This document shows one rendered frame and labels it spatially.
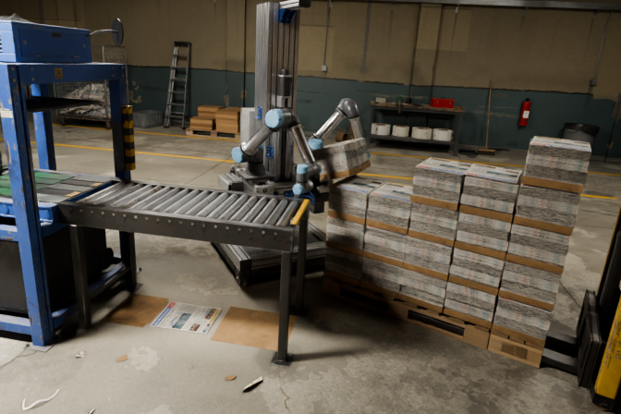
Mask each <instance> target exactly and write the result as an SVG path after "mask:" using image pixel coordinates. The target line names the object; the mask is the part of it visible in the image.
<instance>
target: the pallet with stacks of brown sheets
mask: <svg viewBox="0 0 621 414"><path fill-rule="evenodd" d="M240 111H241V108H240V107H227V108H225V107H224V106H216V105H201V106H198V116H194V117H192V118H191V119H190V128H186V135H187V136H197V137H208V138H218V139H229V140H240ZM198 131H210V132H211V136H208V135H198V134H194V133H197V132H198ZM219 132H221V133H232V134H235V138H229V137H219Z"/></svg>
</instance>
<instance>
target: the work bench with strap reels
mask: <svg viewBox="0 0 621 414"><path fill-rule="evenodd" d="M442 98H444V97H440V98H431V103H430V104H423V105H425V106H416V105H414V104H410V103H402V104H403V105H400V110H402V111H414V112H426V113H439V114H451V115H454V121H453V126H452V130H450V129H444V128H434V129H431V128H422V127H413V128H412V134H408V132H409V127H407V126H399V125H395V126H393V133H391V132H390V127H391V125H387V124H381V123H372V118H373V108H377V109H389V110H399V105H395V104H396V103H392V102H387V103H379V102H376V101H371V103H370V105H371V115H370V125H369V135H368V142H367V143H368V144H367V148H368V149H370V143H371V139H381V140H402V141H413V142H424V143H435V144H446V145H449V150H448V151H453V150H452V146H453V145H455V149H454V155H453V156H457V146H458V141H459V134H460V129H461V122H462V116H463V113H465V110H463V109H462V108H461V110H458V109H456V107H455V106H454V102H455V101H454V99H446V98H445V99H442ZM457 115H459V120H458V126H457V137H456V140H454V134H455V127H456V121H457Z"/></svg>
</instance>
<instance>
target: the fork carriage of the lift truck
mask: <svg viewBox="0 0 621 414"><path fill-rule="evenodd" d="M576 338H577V340H578V346H577V359H578V387H580V386H581V387H583V388H587V390H589V388H590V385H591V379H592V375H593V373H594V369H595V366H596V362H597V359H598V356H599V353H600V349H601V346H602V336H601V328H600V322H599V314H598V308H597V300H596V294H595V291H589V290H588V289H586V293H585V297H584V299H583V303H582V307H581V311H580V315H579V317H578V324H577V328H576Z"/></svg>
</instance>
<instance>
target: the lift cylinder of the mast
mask: <svg viewBox="0 0 621 414"><path fill-rule="evenodd" d="M620 269H621V232H617V235H616V243H615V248H614V252H613V255H612V259H611V261H610V265H609V269H608V272H607V276H606V279H605V282H604V286H603V292H602V295H601V299H600V302H599V306H598V314H599V322H600V328H601V336H602V341H603V342H604V343H606V344H607V341H608V339H607V337H605V336H604V335H605V334H607V333H608V332H609V331H610V330H611V328H612V324H611V325H610V326H609V327H608V328H607V329H606V330H605V331H604V332H603V328H604V325H605V322H606V318H607V315H608V311H609V309H610V305H611V301H612V298H613V294H614V292H615V286H616V282H617V279H618V276H619V273H620Z"/></svg>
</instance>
